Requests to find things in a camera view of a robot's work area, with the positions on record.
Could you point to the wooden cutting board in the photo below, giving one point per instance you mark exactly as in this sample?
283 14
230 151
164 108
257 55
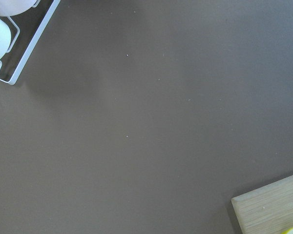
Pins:
266 210

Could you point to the pink ice bucket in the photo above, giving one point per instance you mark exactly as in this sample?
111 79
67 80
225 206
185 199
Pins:
15 7

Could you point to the white wire rack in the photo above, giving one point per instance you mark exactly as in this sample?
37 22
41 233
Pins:
26 29

